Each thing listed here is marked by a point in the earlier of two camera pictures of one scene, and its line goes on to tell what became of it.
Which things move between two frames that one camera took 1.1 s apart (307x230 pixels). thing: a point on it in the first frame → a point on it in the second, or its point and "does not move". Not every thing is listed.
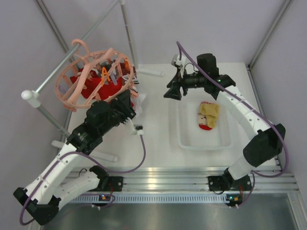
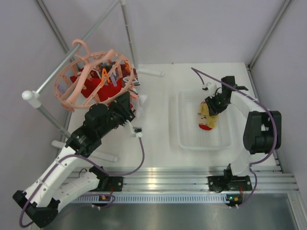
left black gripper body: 119,111 does not move
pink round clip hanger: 105,74 does not move
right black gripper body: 187,81 → 217,103
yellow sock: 211,111 does not move
